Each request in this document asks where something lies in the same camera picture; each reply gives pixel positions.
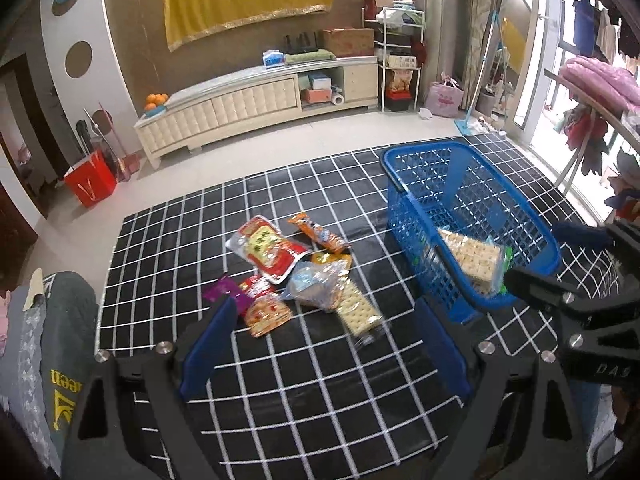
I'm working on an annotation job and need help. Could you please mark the blue plastic basket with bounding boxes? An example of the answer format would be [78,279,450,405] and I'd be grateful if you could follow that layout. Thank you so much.
[381,141,562,323]

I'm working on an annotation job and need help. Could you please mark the orange sausage snack stick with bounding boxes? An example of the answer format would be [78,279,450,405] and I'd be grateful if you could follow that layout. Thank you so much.
[288,211,350,254]

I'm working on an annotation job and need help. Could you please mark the purple snack pouch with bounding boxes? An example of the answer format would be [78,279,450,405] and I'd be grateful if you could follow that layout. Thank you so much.
[203,274,254,316]

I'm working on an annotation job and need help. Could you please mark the green folded towel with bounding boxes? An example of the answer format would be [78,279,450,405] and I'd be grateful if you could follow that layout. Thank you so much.
[284,49,336,65]

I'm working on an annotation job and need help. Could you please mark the clear orange snack bag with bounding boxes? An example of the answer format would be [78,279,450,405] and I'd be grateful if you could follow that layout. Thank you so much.
[280,252,352,312]

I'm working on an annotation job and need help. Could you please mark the white TV cabinet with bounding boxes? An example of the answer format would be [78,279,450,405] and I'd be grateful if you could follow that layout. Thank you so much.
[134,56,378,168]

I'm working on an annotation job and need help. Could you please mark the pink gift bag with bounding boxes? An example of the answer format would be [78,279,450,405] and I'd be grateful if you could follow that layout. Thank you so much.
[424,77,463,118]

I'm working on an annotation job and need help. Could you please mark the brown round wall disc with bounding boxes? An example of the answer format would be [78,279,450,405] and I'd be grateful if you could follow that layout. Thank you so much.
[65,40,93,79]

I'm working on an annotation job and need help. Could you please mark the cardboard box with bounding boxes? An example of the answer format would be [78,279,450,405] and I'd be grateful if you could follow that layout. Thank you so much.
[321,28,374,58]

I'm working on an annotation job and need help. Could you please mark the red yellow beef snack pouch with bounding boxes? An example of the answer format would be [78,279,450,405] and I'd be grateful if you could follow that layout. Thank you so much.
[226,216,310,285]

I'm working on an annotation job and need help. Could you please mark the red konjac snack pouch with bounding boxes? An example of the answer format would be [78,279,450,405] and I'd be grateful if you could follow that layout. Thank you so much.
[238,274,294,338]

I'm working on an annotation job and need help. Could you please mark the red paper bag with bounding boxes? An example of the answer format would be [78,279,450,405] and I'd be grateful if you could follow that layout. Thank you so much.
[63,151,117,208]

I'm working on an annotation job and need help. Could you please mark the silver standing air conditioner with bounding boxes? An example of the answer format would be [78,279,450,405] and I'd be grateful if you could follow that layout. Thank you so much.
[420,0,462,96]

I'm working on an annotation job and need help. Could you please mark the blue tissue box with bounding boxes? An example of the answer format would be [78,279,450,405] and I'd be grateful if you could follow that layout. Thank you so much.
[262,49,286,68]

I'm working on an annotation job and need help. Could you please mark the wooden drying rack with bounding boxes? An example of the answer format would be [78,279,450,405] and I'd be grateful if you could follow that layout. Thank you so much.
[544,70,639,223]

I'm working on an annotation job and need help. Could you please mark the white metal shelf rack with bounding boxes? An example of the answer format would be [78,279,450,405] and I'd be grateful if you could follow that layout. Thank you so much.
[361,0,426,112]

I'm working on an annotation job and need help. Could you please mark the green-edged cracker pack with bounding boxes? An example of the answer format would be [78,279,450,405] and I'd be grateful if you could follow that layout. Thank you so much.
[438,229,512,297]

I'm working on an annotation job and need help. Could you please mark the blue handled mop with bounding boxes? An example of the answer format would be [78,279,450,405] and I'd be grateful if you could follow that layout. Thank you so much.
[454,10,499,136]

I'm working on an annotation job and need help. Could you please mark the pink folded blanket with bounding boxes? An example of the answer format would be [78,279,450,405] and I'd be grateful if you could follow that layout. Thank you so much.
[558,55,639,116]

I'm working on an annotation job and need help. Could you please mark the oranges on plate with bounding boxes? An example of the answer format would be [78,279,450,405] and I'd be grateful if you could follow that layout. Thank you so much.
[144,93,168,113]

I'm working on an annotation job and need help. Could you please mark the grey queen print cloth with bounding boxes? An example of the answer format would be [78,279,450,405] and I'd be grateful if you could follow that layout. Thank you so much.
[1,271,99,479]

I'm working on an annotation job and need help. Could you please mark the clear cracker pack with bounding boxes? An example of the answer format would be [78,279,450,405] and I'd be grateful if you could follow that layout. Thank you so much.
[335,280,384,346]

